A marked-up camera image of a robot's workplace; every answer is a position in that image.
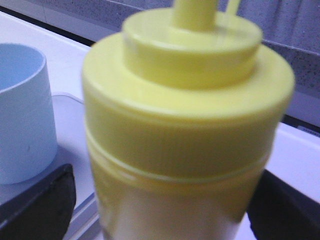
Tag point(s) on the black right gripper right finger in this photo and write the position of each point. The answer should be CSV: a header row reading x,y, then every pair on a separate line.
x,y
277,211

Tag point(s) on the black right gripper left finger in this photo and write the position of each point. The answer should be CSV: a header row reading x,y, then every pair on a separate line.
x,y
43,211

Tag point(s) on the light blue plastic cup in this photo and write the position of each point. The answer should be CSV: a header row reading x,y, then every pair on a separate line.
x,y
28,142

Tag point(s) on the yellow squeeze bottle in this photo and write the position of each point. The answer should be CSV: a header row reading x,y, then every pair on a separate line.
x,y
180,125

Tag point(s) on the silver digital kitchen scale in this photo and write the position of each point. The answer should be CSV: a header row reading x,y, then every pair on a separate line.
x,y
72,149

